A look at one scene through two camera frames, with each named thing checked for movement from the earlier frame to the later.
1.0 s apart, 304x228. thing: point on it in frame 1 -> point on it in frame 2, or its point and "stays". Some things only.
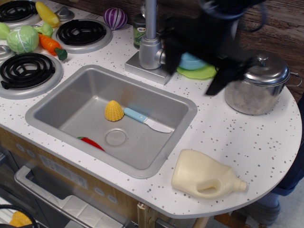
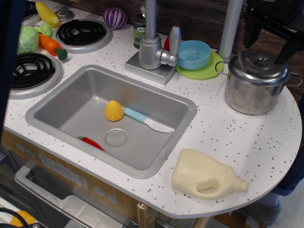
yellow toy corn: [114, 111] stays
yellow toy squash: [51, 18] stays
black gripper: [210, 38] -> [285, 16]
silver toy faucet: [147, 63] stays
